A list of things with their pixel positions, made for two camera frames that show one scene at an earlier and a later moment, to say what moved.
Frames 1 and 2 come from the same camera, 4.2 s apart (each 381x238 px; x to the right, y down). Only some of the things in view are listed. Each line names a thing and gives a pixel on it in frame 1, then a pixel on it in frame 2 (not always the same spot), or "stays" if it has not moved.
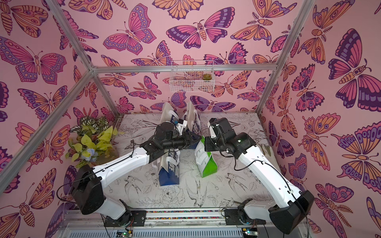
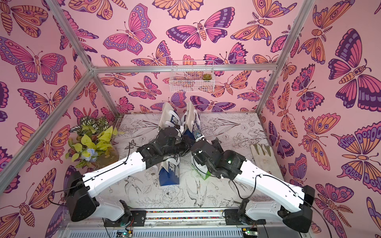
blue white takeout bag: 168,164 stays
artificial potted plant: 95,143 stays
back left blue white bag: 168,115 stays
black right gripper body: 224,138 -> 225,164
